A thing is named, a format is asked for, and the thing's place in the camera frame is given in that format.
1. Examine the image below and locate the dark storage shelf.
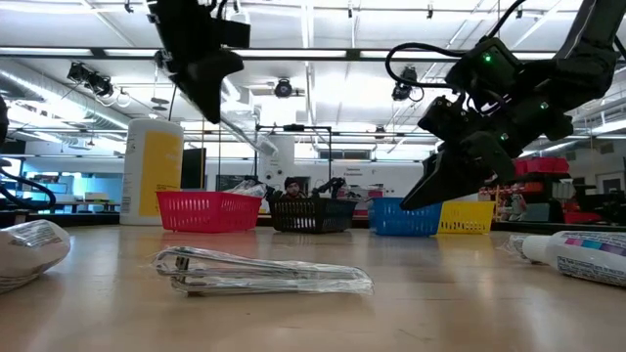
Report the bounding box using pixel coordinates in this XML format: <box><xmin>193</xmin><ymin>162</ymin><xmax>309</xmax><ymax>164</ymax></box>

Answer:
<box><xmin>476</xmin><ymin>170</ymin><xmax>607</xmax><ymax>226</ymax></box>

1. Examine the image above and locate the black plastic basket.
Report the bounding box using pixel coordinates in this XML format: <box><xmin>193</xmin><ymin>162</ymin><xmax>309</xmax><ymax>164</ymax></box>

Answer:
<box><xmin>267</xmin><ymin>197</ymin><xmax>358</xmax><ymax>234</ymax></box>

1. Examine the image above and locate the crinkled clear plastic packet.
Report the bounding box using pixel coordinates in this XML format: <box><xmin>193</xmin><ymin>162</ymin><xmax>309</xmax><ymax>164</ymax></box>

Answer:
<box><xmin>228</xmin><ymin>178</ymin><xmax>269</xmax><ymax>198</ymax></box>

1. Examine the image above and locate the person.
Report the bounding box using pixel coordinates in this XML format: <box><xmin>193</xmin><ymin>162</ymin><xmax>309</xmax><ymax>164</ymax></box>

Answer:
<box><xmin>282</xmin><ymin>176</ymin><xmax>304</xmax><ymax>199</ymax></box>

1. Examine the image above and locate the white tube coloured stripe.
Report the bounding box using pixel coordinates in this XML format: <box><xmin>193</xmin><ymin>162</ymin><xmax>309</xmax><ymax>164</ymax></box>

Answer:
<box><xmin>508</xmin><ymin>230</ymin><xmax>626</xmax><ymax>288</ymax></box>

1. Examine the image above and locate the yellow plastic basket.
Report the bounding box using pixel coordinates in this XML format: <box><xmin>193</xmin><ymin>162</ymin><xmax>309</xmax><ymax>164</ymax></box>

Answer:
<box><xmin>437</xmin><ymin>200</ymin><xmax>496</xmax><ymax>235</ymax></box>

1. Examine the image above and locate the black ceiling camera on duct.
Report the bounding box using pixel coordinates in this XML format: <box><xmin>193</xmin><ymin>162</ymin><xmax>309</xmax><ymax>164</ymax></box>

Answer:
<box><xmin>67</xmin><ymin>62</ymin><xmax>114</xmax><ymax>98</ymax></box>

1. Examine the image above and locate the round black ceiling camera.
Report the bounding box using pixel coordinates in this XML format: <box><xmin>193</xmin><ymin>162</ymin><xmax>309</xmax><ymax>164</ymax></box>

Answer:
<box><xmin>273</xmin><ymin>77</ymin><xmax>294</xmax><ymax>100</ymax></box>

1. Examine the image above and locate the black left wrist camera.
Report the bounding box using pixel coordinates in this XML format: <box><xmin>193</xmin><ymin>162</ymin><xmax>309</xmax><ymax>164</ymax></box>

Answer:
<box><xmin>214</xmin><ymin>9</ymin><xmax>251</xmax><ymax>49</ymax></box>

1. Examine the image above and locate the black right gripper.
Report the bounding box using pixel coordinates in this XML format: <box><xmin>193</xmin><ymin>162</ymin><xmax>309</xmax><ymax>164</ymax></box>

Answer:
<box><xmin>400</xmin><ymin>92</ymin><xmax>573</xmax><ymax>211</ymax></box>

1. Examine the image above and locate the nail clipper in clear bag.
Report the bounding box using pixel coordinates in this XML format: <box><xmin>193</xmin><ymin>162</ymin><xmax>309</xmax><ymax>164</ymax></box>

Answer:
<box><xmin>151</xmin><ymin>245</ymin><xmax>376</xmax><ymax>298</ymax></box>

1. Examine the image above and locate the red plastic basket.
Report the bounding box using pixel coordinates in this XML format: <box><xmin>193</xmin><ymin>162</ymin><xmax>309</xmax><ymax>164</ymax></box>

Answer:
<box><xmin>156</xmin><ymin>190</ymin><xmax>264</xmax><ymax>234</ymax></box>

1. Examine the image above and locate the blue plastic basket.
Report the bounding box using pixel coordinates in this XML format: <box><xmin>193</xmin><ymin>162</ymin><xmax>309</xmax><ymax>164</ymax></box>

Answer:
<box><xmin>367</xmin><ymin>197</ymin><xmax>444</xmax><ymax>238</ymax></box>

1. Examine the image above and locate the black overhead frame beam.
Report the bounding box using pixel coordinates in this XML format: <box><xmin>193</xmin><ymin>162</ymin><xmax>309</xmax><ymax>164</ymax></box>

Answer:
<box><xmin>0</xmin><ymin>47</ymin><xmax>559</xmax><ymax>63</ymax></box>

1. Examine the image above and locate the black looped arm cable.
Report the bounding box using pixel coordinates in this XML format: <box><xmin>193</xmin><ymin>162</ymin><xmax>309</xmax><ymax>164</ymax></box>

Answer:
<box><xmin>0</xmin><ymin>168</ymin><xmax>58</xmax><ymax>211</ymax></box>

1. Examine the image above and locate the black right camera cable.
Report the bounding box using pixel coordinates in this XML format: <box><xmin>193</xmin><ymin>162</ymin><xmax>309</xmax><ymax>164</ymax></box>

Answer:
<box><xmin>384</xmin><ymin>42</ymin><xmax>466</xmax><ymax>93</ymax></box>

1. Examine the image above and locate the white tube with barcode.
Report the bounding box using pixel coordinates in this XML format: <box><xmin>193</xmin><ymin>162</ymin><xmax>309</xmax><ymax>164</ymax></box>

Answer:
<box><xmin>0</xmin><ymin>219</ymin><xmax>71</xmax><ymax>296</ymax></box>

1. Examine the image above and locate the black ceiling camera with cable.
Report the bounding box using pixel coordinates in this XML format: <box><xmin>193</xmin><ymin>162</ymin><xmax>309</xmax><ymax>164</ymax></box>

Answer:
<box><xmin>390</xmin><ymin>66</ymin><xmax>425</xmax><ymax>104</ymax></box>

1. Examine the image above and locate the white background workbench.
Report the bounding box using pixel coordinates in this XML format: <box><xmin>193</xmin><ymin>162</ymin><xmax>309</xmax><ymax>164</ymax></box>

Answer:
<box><xmin>43</xmin><ymin>192</ymin><xmax>121</xmax><ymax>215</ymax></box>

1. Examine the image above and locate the white bottle yellow label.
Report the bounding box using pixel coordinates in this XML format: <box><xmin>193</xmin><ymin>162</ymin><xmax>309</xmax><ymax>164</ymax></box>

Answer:
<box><xmin>120</xmin><ymin>117</ymin><xmax>186</xmax><ymax>227</ymax></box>

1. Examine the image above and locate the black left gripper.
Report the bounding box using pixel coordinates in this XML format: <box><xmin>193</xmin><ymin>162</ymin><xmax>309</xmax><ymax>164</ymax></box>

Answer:
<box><xmin>146</xmin><ymin>0</ymin><xmax>246</xmax><ymax>124</ymax></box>

